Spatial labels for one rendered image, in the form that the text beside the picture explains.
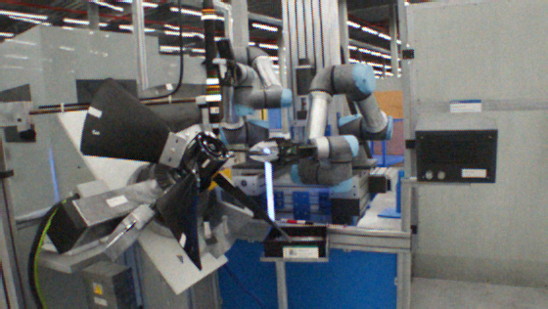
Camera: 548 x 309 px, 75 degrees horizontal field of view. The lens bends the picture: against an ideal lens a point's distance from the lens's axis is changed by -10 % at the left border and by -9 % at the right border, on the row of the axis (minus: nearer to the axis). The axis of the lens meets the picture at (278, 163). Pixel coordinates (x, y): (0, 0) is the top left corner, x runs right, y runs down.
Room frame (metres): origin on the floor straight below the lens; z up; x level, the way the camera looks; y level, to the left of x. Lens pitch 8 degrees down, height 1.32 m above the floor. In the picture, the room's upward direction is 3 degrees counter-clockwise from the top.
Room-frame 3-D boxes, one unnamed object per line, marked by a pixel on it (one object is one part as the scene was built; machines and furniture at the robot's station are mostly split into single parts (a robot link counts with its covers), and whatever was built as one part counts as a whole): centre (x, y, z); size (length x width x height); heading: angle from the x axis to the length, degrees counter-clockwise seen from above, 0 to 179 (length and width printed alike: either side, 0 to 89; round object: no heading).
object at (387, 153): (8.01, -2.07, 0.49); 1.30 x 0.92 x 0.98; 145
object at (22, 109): (1.12, 0.81, 1.36); 0.10 x 0.07 x 0.09; 100
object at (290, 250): (1.33, -0.05, 0.85); 0.22 x 0.17 x 0.07; 81
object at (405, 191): (1.33, -0.44, 0.96); 0.03 x 0.03 x 0.20; 65
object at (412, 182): (1.28, -0.54, 1.04); 0.24 x 0.03 x 0.03; 65
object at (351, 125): (1.88, -0.36, 1.20); 0.13 x 0.12 x 0.14; 62
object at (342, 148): (1.33, -0.21, 1.17); 0.11 x 0.08 x 0.09; 102
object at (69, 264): (1.36, 0.74, 0.85); 0.36 x 0.24 x 0.03; 155
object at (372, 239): (1.51, -0.06, 0.82); 0.90 x 0.04 x 0.08; 65
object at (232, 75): (1.35, 0.16, 1.45); 0.12 x 0.08 x 0.09; 165
